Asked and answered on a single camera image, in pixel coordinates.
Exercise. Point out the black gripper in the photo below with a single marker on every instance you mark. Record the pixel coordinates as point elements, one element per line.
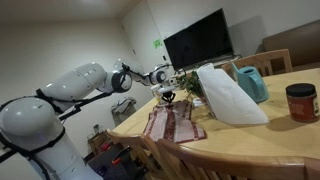
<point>168,93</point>

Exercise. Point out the red patterned cloth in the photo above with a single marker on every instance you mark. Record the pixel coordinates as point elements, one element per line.
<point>173,123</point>

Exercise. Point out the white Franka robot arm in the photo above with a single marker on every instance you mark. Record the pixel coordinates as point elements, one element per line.
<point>76,81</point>

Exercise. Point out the green potted plant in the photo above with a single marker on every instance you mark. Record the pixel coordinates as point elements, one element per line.
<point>193,85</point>

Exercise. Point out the grey fabric bundle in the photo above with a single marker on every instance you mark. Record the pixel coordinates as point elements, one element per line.
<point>123,106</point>

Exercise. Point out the wooden dining chair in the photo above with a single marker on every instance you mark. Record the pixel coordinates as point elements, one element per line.
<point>233,163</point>
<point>133,140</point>
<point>263,55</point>

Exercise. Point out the green sticky note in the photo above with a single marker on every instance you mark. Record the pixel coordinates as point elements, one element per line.
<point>157,43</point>

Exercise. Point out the light television stand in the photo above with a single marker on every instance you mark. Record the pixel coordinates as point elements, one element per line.
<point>216,61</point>

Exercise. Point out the black flat television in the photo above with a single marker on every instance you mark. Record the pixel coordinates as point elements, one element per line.
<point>200,40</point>

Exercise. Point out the orange black clamp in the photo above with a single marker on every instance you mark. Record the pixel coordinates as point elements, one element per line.
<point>106,146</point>
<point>116,160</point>

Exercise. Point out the small bottle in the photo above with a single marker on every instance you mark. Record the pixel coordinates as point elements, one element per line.
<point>96,129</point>

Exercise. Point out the brown cardboard box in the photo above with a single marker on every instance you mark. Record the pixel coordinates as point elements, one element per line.
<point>96,141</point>

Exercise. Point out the teal watering can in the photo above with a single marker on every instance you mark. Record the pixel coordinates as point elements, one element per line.
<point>253,83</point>

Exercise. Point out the brown armchair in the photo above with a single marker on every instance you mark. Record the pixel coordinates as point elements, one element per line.
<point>293,43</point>

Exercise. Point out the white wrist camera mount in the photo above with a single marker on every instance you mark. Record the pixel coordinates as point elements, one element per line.
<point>161,88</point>

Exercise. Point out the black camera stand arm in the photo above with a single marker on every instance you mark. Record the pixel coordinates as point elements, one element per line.
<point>68,115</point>

